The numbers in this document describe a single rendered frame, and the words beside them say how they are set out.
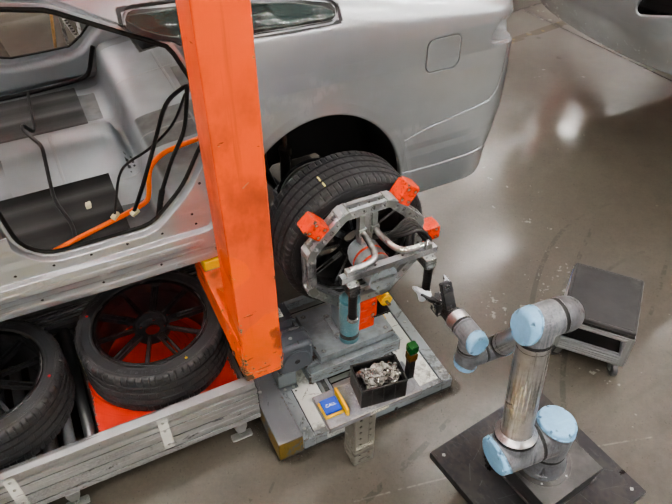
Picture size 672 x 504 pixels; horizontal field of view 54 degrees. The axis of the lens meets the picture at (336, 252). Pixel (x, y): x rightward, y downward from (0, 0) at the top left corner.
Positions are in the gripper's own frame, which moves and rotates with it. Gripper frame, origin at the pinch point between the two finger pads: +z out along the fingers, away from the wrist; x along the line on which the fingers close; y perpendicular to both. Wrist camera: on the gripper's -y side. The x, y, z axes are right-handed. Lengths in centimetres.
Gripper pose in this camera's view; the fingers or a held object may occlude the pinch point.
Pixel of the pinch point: (428, 279)
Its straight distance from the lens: 273.3
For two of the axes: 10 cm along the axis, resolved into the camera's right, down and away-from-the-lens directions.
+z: -4.4, -6.2, 6.5
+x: 9.0, -3.0, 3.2
